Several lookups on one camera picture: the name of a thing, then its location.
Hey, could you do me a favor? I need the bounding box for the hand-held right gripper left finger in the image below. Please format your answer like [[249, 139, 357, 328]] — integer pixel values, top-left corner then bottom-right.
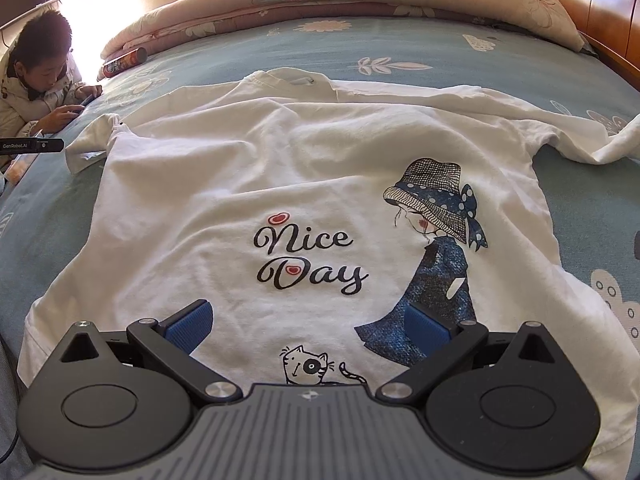
[[60, 299, 241, 407]]

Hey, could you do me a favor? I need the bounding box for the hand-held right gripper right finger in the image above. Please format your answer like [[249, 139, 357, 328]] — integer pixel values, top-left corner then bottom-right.
[[375, 304, 557, 407]]

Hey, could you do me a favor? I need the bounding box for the white printed t-shirt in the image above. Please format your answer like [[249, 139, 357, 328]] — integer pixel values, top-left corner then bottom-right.
[[17, 67, 632, 480]]

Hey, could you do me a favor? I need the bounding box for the plain white garment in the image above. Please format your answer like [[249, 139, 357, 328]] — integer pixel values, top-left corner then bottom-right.
[[587, 114, 640, 167]]

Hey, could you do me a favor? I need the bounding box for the clear plastic bag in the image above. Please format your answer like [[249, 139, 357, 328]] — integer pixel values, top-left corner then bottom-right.
[[0, 151, 39, 187]]

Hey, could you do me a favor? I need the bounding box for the red snack can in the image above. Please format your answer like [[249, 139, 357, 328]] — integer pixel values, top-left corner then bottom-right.
[[101, 46, 149, 80]]

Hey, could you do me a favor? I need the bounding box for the blue floral bed sheet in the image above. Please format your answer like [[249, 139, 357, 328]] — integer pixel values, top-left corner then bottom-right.
[[0, 15, 640, 480]]

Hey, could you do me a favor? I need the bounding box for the pink floral quilt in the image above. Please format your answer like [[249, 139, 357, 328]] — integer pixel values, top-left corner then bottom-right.
[[97, 0, 587, 69]]

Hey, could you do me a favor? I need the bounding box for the wooden headboard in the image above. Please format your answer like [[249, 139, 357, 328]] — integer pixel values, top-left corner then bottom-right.
[[529, 0, 640, 92]]

